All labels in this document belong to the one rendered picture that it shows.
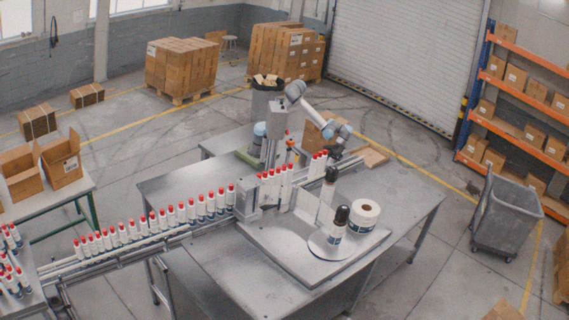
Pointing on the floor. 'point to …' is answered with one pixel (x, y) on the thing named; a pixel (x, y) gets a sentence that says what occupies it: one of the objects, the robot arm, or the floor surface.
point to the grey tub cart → (503, 216)
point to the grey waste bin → (261, 103)
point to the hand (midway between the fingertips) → (324, 166)
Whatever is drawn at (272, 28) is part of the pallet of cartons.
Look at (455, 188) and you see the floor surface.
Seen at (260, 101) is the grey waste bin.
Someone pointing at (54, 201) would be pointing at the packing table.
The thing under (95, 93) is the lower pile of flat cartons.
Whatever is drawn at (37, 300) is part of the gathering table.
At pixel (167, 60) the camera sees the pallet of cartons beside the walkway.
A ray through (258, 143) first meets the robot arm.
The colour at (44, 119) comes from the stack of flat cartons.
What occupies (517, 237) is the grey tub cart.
